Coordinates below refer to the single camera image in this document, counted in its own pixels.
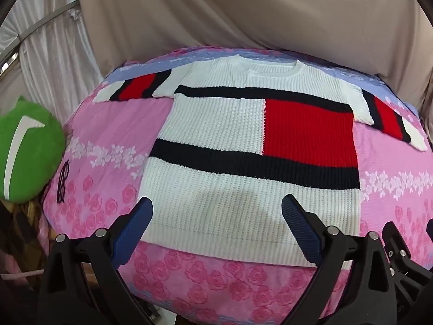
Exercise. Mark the green plush pillow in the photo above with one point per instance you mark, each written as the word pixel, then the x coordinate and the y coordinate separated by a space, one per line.
pixel 27 155

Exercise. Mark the pink floral blanket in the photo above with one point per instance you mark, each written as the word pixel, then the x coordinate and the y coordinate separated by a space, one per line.
pixel 101 162

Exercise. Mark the white red navy knit sweater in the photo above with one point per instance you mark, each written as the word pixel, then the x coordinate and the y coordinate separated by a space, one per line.
pixel 243 149

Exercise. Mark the white satin curtain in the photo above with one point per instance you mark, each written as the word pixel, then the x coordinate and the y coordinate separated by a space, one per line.
pixel 50 57

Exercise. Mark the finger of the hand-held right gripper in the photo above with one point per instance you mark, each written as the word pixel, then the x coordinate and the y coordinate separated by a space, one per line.
pixel 401 260

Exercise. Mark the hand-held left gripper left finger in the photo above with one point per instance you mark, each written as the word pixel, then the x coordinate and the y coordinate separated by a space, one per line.
pixel 135 223

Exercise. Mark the dark patterned cloth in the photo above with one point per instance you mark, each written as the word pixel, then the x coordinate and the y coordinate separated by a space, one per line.
pixel 20 230

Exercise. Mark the black eyeglasses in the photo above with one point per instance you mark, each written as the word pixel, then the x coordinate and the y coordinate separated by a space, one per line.
pixel 62 181

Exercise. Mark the metal pole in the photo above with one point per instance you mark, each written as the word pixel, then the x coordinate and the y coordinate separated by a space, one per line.
pixel 40 20

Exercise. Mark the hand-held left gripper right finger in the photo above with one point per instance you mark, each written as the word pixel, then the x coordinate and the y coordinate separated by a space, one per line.
pixel 301 226

